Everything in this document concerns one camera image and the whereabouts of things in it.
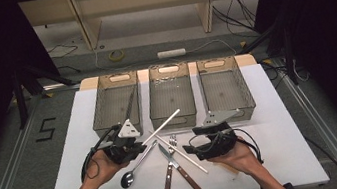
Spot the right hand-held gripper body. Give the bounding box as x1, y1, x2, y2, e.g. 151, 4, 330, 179
186, 106, 248, 164

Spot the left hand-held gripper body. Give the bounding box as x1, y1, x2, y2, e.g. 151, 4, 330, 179
98, 116, 146, 168

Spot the white chopstick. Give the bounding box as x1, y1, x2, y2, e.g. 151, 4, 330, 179
149, 122, 210, 182
137, 108, 185, 146

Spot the wooden handled steel knife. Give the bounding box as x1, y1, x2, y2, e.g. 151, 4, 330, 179
157, 137, 204, 189

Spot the steel spoon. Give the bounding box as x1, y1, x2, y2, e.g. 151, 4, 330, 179
114, 139, 165, 189

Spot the steel chopstick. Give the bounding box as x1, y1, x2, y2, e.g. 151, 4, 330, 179
121, 84, 142, 121
121, 85, 141, 122

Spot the wooden handled steel fork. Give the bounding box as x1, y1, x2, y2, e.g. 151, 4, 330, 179
154, 133, 186, 189

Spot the mesh basket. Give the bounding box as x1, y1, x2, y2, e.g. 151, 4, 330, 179
195, 52, 259, 127
142, 60, 199, 133
84, 70, 147, 144

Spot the person's right hand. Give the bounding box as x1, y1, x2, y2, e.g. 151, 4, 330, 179
203, 133, 268, 187

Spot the person's left hand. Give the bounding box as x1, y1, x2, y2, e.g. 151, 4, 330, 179
72, 145, 135, 189

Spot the white paper table cover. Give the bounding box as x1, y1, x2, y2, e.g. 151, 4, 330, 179
27, 54, 331, 189

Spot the white power strip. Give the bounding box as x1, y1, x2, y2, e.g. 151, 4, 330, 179
156, 47, 188, 61

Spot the yellow tape roll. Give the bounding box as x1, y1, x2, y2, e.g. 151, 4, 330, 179
107, 48, 127, 64

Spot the black metal stand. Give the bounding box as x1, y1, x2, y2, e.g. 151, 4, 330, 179
9, 57, 81, 131
233, 14, 301, 94

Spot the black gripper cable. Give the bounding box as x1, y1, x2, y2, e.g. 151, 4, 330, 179
73, 123, 129, 184
232, 123, 266, 169

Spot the black floor cable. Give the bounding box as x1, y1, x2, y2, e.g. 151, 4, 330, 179
46, 42, 80, 61
260, 56, 291, 91
303, 131, 337, 189
56, 62, 82, 77

